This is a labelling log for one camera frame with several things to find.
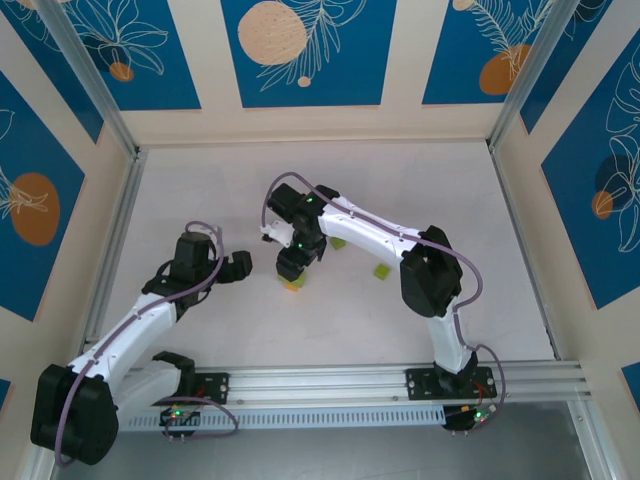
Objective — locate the orange lego cube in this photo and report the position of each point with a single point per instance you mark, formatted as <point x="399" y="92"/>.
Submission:
<point x="290" y="287"/>

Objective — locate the green square lego brick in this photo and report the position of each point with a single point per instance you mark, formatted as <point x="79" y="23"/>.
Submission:
<point x="338" y="244"/>
<point x="381" y="272"/>

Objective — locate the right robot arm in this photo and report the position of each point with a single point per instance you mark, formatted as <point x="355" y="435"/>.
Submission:
<point x="430" y="272"/>

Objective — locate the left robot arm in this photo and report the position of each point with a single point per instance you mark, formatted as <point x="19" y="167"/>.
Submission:
<point x="75" y="415"/>

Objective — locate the grey metal sheet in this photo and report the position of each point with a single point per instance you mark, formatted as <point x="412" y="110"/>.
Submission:
<point x="320" y="455"/>

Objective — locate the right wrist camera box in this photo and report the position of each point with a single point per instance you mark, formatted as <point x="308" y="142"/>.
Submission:
<point x="275" y="231"/>

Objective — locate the aluminium side rail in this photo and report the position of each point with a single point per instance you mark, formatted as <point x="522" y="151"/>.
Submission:
<point x="122" y="205"/>
<point x="510" y="200"/>

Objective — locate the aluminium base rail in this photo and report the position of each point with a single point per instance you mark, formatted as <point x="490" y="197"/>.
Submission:
<point x="320" y="385"/>

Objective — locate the blue floral wall panel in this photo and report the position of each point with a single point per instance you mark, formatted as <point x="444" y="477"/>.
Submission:
<point x="55" y="60"/>
<point x="575" y="225"/>
<point x="450" y="60"/>
<point x="30" y="150"/>
<point x="350" y="75"/>
<point x="175" y="60"/>
<point x="575" y="50"/>

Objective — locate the aluminium frame post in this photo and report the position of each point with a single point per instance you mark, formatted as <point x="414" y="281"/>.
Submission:
<point x="530" y="75"/>
<point x="93" y="80"/>

